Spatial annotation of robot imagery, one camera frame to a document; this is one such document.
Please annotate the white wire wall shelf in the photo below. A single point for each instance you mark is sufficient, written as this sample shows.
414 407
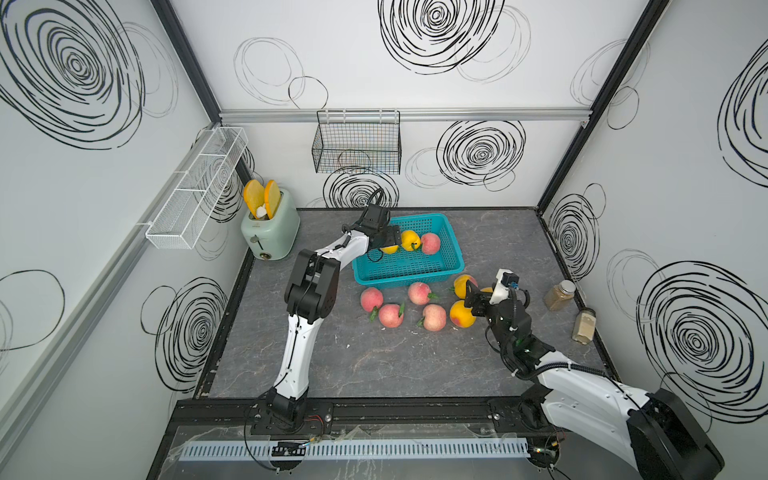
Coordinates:
204 175

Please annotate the right yellow toast slice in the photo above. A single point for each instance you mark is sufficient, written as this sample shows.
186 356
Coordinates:
272 198

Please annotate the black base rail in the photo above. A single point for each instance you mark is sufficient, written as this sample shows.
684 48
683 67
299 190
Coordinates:
332 416

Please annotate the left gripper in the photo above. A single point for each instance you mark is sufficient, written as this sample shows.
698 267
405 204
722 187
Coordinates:
389 240

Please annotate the brown spice jar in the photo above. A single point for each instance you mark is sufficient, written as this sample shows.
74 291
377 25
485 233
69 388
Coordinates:
560 295

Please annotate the mint green toaster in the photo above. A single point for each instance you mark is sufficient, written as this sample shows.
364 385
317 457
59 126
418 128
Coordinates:
273 239

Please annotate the yellow toast slice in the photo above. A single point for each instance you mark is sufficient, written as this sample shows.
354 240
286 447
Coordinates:
254 198
272 198

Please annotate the pink peach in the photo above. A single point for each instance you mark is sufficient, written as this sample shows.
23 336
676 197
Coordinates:
430 243
420 293
389 315
434 318
371 300

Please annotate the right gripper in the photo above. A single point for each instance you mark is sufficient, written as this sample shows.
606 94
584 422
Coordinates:
477 295

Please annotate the left yellow toast slice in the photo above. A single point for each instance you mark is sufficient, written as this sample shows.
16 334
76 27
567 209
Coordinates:
254 198

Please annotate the yellow peach with red blush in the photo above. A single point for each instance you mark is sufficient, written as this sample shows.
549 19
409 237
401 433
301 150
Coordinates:
460 285

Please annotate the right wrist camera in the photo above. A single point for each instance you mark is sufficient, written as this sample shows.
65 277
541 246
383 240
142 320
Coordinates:
505 287

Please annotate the white slotted cable duct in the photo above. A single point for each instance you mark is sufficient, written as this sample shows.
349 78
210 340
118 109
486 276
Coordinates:
361 449

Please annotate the teal plastic basket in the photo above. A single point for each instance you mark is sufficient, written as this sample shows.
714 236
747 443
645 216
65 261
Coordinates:
403 267

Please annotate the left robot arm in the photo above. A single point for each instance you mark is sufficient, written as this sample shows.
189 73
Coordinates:
310 297

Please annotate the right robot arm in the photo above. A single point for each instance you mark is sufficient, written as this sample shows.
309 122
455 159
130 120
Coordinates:
653 432

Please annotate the black wire wall basket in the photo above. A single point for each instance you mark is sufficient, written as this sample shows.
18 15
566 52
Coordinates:
357 139

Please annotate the beige spice jar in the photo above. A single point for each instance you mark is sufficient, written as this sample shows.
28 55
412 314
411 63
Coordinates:
584 326

